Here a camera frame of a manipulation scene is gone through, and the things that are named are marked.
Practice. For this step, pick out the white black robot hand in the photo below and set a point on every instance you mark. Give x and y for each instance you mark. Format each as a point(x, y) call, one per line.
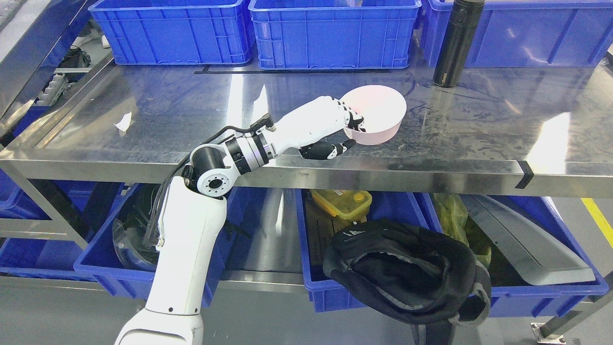
point(306, 127)

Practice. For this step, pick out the pink plastic bowl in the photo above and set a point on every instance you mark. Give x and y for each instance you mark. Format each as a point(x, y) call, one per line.
point(382, 108)

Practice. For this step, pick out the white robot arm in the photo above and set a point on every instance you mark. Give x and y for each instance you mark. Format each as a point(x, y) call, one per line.
point(192, 211)

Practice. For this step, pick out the blue crate top middle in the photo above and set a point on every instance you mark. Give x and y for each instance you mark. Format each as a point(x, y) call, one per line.
point(333, 34)

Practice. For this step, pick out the blue crate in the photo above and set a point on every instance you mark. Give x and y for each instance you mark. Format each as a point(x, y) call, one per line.
point(541, 33)
point(176, 32)
point(333, 34)

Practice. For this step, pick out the blue bin lower middle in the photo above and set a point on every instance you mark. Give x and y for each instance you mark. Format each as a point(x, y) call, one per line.
point(522, 300)

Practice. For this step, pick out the blue bin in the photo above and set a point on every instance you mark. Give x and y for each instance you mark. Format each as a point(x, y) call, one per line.
point(100, 259)
point(522, 300)

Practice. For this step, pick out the yellow lunch box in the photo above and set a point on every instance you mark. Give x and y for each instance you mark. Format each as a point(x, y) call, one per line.
point(349, 205)

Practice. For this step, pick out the yellow-green plastic bag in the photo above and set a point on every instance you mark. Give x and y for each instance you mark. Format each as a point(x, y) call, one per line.
point(457, 224)

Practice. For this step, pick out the black cap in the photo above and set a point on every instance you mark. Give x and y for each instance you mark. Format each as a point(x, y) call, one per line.
point(409, 273)

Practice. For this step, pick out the white paper scrap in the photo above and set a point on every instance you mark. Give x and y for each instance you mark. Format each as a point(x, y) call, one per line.
point(124, 123)

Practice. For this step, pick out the black thermos bottle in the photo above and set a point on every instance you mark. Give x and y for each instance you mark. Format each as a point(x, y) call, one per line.
point(457, 41)

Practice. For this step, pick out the blue crate top left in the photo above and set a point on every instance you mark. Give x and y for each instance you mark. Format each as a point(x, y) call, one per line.
point(176, 32)

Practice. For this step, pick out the black motorcycle helmet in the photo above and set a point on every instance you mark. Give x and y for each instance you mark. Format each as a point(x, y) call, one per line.
point(129, 229)

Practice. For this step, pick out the blue crate top right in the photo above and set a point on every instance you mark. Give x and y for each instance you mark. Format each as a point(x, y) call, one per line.
point(541, 33)

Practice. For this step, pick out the blue bin lower left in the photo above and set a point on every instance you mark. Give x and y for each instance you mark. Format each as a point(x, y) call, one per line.
point(100, 259)

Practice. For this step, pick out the grey plastic panel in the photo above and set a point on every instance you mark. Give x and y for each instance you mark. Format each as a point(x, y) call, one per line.
point(538, 257)

